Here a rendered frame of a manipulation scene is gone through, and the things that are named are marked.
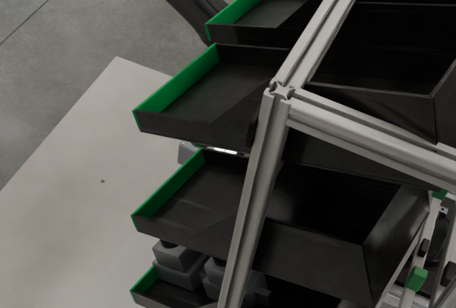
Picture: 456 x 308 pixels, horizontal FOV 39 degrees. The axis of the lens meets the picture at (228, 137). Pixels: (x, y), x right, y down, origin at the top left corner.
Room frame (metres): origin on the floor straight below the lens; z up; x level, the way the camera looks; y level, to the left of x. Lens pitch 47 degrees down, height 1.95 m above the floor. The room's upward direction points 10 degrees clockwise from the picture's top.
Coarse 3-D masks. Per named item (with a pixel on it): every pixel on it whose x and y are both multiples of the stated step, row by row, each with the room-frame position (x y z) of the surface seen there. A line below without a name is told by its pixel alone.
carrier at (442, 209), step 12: (444, 204) 0.84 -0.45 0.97; (444, 216) 0.79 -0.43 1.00; (444, 228) 0.77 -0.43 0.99; (432, 240) 0.74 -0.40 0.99; (444, 240) 0.70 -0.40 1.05; (432, 252) 0.71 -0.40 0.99; (408, 264) 0.69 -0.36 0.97; (432, 264) 0.69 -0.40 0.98; (432, 276) 0.67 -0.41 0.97; (420, 288) 0.64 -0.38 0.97; (432, 288) 0.65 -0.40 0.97
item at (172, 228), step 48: (192, 192) 0.46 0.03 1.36; (240, 192) 0.45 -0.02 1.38; (288, 192) 0.45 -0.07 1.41; (336, 192) 0.44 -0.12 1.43; (384, 192) 0.42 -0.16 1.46; (192, 240) 0.37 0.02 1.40; (288, 240) 0.33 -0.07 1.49; (336, 240) 0.31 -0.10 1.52; (384, 240) 0.33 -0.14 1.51; (336, 288) 0.30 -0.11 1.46; (384, 288) 0.31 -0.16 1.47
